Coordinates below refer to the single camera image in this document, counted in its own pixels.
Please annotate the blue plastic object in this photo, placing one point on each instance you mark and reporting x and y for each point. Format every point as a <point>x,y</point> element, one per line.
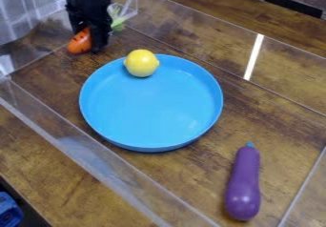
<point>11,214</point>

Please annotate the clear acrylic tray enclosure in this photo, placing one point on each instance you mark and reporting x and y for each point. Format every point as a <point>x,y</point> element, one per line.
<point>266,54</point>

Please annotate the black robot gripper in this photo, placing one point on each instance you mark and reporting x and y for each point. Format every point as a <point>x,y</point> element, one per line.
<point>90,13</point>

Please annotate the yellow toy lemon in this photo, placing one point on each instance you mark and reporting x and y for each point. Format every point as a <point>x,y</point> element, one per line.
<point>140,63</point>

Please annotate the blue round plate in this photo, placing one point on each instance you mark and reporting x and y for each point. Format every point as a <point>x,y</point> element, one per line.
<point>152,114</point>

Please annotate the orange toy carrot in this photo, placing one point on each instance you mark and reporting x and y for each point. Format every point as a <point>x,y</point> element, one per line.
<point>80,42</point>

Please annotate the white patterned curtain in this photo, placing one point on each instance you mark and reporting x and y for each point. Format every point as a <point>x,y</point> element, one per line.
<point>20,15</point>

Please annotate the purple toy eggplant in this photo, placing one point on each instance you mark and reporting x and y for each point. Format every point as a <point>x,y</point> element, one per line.
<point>242,197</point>

